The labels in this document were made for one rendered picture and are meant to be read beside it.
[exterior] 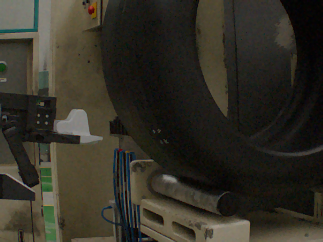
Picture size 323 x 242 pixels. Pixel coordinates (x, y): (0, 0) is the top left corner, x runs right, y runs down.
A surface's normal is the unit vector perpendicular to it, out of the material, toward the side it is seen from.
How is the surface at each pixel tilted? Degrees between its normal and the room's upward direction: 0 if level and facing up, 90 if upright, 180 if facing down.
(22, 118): 90
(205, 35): 90
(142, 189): 90
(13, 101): 90
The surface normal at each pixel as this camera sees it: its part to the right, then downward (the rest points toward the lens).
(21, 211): 0.36, 0.04
